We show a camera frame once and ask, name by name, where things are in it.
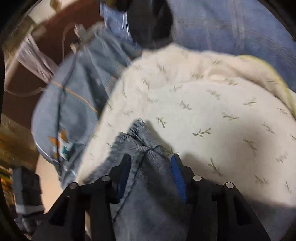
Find black leather jacket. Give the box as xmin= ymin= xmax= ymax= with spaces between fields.
xmin=115 ymin=0 xmax=173 ymax=49

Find brown wooden headboard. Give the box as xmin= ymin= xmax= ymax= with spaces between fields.
xmin=3 ymin=1 xmax=102 ymax=129

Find cream leaf-print blanket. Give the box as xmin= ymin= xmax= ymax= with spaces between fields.
xmin=76 ymin=44 xmax=295 ymax=207

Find blue plaid duvet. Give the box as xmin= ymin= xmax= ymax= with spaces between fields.
xmin=168 ymin=1 xmax=295 ymax=90

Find grey denim pants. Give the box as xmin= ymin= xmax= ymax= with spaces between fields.
xmin=82 ymin=118 xmax=296 ymax=241

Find white power strip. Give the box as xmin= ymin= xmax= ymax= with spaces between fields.
xmin=70 ymin=22 xmax=104 ymax=54

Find grey cloth on headboard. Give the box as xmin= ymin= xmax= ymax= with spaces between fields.
xmin=6 ymin=34 xmax=59 ymax=84

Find blue star-print bedsheet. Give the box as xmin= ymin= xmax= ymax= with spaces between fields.
xmin=31 ymin=3 xmax=142 ymax=188

